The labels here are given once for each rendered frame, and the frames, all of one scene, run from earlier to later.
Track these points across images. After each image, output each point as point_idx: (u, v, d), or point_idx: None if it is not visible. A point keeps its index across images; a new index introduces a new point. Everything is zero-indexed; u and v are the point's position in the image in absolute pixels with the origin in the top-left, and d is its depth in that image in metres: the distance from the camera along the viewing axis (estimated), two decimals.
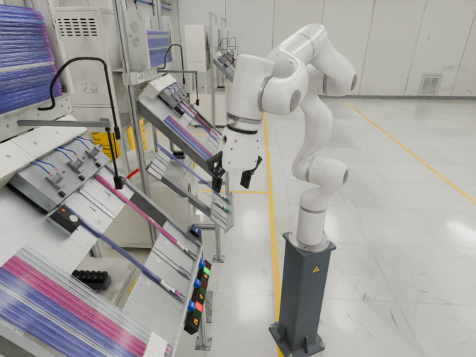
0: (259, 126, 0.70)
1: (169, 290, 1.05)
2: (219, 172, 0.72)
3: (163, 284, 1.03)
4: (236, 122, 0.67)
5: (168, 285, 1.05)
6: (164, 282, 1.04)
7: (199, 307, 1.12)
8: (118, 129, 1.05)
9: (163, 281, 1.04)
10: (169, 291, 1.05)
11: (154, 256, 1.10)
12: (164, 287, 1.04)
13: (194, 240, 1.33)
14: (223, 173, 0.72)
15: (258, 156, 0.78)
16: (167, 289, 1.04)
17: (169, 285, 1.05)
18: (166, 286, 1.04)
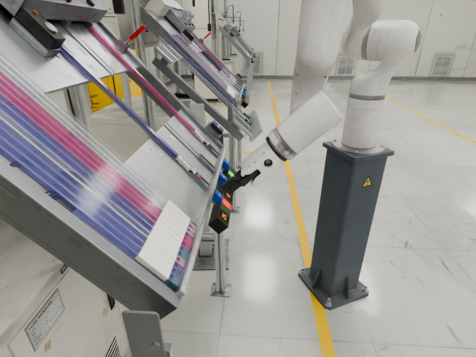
0: None
1: (189, 171, 0.76)
2: None
3: (180, 159, 0.74)
4: (289, 154, 0.69)
5: (187, 163, 0.76)
6: (182, 158, 0.75)
7: (227, 205, 0.83)
8: None
9: (180, 157, 0.75)
10: (189, 171, 0.76)
11: (167, 132, 0.81)
12: (182, 164, 0.75)
13: (215, 138, 1.04)
14: None
15: None
16: (185, 168, 0.75)
17: (188, 164, 0.76)
18: (185, 163, 0.75)
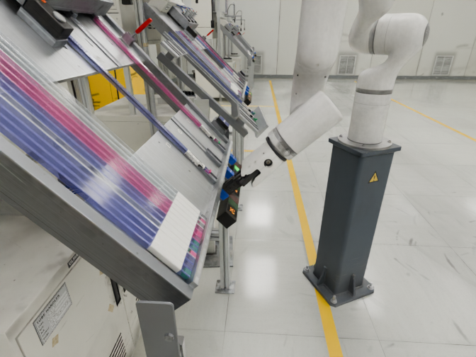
0: None
1: (198, 165, 0.75)
2: None
3: (189, 154, 0.74)
4: (289, 154, 0.69)
5: (196, 158, 0.75)
6: (191, 153, 0.75)
7: (234, 199, 0.82)
8: None
9: (190, 151, 0.74)
10: (198, 166, 0.75)
11: (174, 125, 0.80)
12: (191, 159, 0.74)
13: (222, 133, 1.03)
14: None
15: None
16: (195, 162, 0.75)
17: (197, 159, 0.75)
18: (194, 159, 0.74)
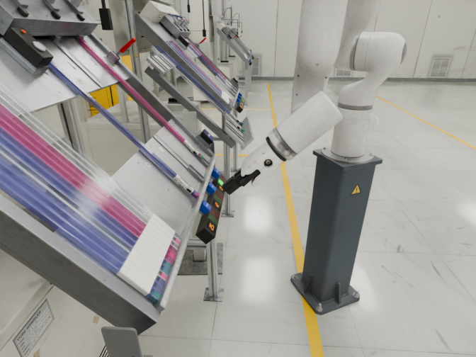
0: None
1: (187, 189, 0.78)
2: None
3: (178, 178, 0.77)
4: (289, 154, 0.69)
5: (185, 182, 0.78)
6: (180, 177, 0.78)
7: (214, 214, 0.85)
8: None
9: (178, 176, 0.77)
10: (187, 190, 0.78)
11: (156, 143, 0.83)
12: (180, 183, 0.77)
13: (206, 147, 1.05)
14: None
15: None
16: (183, 187, 0.78)
17: (186, 183, 0.78)
18: (183, 183, 0.77)
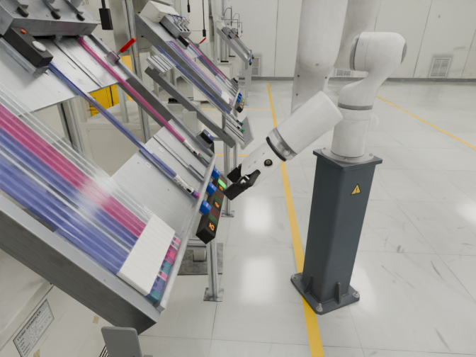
0: None
1: (187, 189, 0.78)
2: None
3: (178, 178, 0.77)
4: (289, 154, 0.69)
5: (185, 182, 0.78)
6: (180, 177, 0.78)
7: (214, 214, 0.85)
8: None
9: (178, 176, 0.77)
10: (187, 190, 0.78)
11: (156, 143, 0.83)
12: (180, 183, 0.77)
13: (206, 147, 1.05)
14: None
15: None
16: (183, 187, 0.78)
17: (186, 183, 0.78)
18: (183, 183, 0.77)
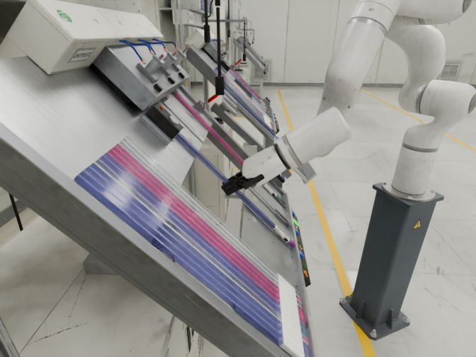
0: (280, 142, 0.70)
1: (284, 239, 0.83)
2: (239, 172, 0.78)
3: (277, 229, 0.82)
4: None
5: (282, 231, 0.83)
6: (278, 227, 0.83)
7: (303, 258, 0.90)
8: (210, 28, 0.83)
9: (277, 227, 0.82)
10: (284, 239, 0.83)
11: (250, 192, 0.88)
12: (278, 234, 0.82)
13: (278, 186, 1.10)
14: (240, 172, 0.77)
15: (249, 180, 0.71)
16: (281, 236, 0.83)
17: (283, 232, 0.83)
18: (281, 233, 0.82)
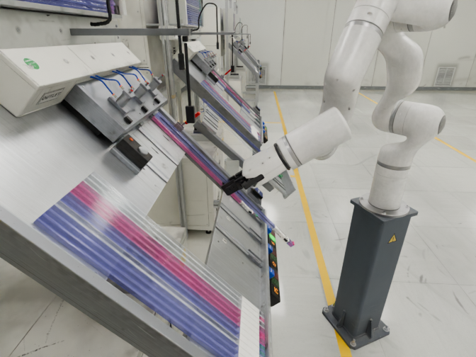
0: (280, 143, 0.70)
1: (284, 239, 0.83)
2: (239, 172, 0.78)
3: (277, 229, 0.82)
4: None
5: (282, 231, 0.83)
6: (278, 228, 0.83)
7: (275, 275, 0.93)
8: (183, 57, 0.87)
9: (277, 227, 0.82)
10: (283, 239, 0.83)
11: (224, 212, 0.91)
12: (278, 234, 0.82)
13: (256, 202, 1.14)
14: (240, 172, 0.77)
15: (249, 181, 0.71)
16: (281, 236, 0.83)
17: (282, 232, 0.83)
18: (281, 233, 0.82)
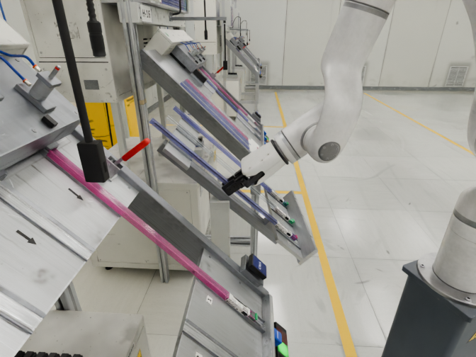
0: (278, 138, 0.70)
1: (287, 233, 0.84)
2: (238, 171, 0.78)
3: (279, 224, 0.82)
4: None
5: (284, 227, 0.84)
6: (280, 223, 0.83)
7: None
8: (100, 28, 0.41)
9: (279, 222, 0.83)
10: (287, 234, 0.84)
11: (189, 346, 0.45)
12: (281, 229, 0.83)
13: (256, 285, 0.68)
14: (239, 171, 0.77)
15: (250, 179, 0.71)
16: (284, 231, 0.83)
17: (285, 227, 0.84)
18: (284, 228, 0.83)
